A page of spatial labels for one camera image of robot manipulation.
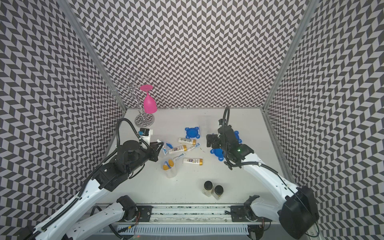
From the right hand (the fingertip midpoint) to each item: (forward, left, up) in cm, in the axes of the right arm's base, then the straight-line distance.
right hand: (214, 138), depth 81 cm
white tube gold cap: (-10, +24, -8) cm, 27 cm away
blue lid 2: (-7, -9, +13) cm, 17 cm away
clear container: (-12, +25, -7) cm, 28 cm away
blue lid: (+17, +14, -18) cm, 28 cm away
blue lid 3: (-1, -3, -15) cm, 15 cm away
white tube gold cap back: (+8, +13, -16) cm, 22 cm away
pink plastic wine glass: (+23, +39, +6) cm, 46 cm away
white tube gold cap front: (-6, +10, -15) cm, 19 cm away
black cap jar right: (-25, -1, -9) cm, 26 cm away
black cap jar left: (-23, +4, -8) cm, 25 cm away
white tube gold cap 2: (+2, +20, -15) cm, 25 cm away
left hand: (-8, +27, +7) cm, 29 cm away
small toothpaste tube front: (-2, +21, -15) cm, 26 cm away
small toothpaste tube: (+5, +10, -16) cm, 19 cm away
